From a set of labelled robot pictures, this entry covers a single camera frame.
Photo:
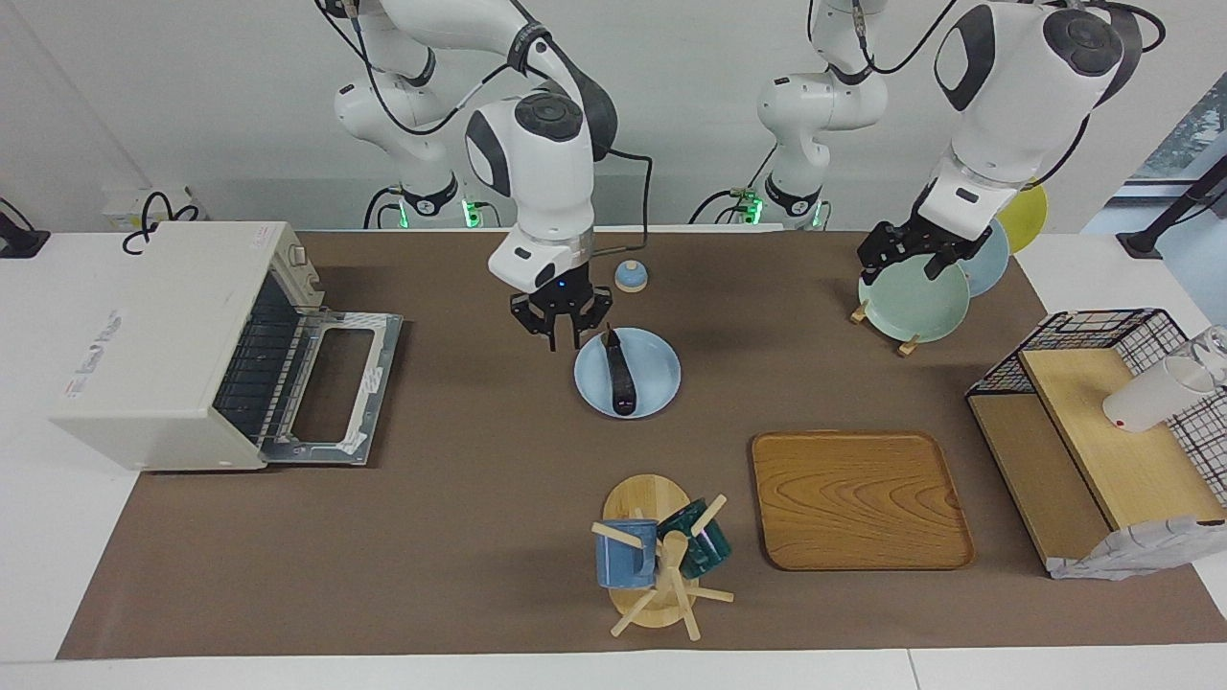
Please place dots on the white power strip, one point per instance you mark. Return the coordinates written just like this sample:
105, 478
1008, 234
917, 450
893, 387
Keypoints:
120, 206

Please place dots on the small blue wooden bell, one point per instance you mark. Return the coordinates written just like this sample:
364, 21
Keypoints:
632, 278

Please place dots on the black stand pole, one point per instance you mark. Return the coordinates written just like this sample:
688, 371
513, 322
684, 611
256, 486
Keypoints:
1174, 206

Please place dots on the wooden plate rack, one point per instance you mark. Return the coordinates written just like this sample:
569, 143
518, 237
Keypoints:
906, 347

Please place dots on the blue mug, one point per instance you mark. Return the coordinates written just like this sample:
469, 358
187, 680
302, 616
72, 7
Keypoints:
618, 565

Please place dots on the clear glass cup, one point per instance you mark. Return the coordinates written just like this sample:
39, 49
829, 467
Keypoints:
1215, 350

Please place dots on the pale green plate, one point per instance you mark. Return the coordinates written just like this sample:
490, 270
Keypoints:
911, 307

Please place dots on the white toaster oven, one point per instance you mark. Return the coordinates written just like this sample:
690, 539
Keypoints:
153, 345

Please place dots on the yellow plate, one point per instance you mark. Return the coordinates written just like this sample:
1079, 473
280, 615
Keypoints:
1028, 220

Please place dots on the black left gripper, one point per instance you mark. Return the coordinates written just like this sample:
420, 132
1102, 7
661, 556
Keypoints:
944, 235

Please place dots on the brown table mat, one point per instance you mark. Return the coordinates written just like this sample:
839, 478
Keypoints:
431, 537

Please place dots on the dark purple eggplant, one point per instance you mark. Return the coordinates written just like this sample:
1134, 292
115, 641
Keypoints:
621, 379

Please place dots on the wooden mug tree stand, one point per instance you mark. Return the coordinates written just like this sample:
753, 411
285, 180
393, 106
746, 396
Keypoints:
644, 498

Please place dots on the square wooden tray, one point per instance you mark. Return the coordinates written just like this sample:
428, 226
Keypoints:
853, 508

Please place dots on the light wooden shelf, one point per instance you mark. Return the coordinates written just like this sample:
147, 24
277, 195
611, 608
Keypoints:
1122, 470

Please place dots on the light blue plate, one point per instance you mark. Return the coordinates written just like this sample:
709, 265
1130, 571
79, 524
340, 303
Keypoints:
657, 374

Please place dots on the white cup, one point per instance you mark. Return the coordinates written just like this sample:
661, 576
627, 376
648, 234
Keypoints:
1145, 402

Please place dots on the grey white cloth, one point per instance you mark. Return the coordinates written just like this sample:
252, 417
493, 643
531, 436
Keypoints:
1131, 551

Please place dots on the oven door with glass window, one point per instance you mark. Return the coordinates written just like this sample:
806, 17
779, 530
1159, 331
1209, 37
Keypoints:
379, 383

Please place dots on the pale blue upright plate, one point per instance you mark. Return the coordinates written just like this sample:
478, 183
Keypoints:
992, 264

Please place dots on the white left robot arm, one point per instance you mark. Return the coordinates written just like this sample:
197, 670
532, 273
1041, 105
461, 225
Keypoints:
1007, 96

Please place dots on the dark green mug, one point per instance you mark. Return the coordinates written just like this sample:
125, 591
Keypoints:
709, 551

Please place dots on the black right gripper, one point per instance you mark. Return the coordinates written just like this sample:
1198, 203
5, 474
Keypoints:
564, 295

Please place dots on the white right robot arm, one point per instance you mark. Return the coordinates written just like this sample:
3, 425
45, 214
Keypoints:
546, 182

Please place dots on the black clamp device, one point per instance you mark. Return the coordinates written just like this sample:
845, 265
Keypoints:
19, 240

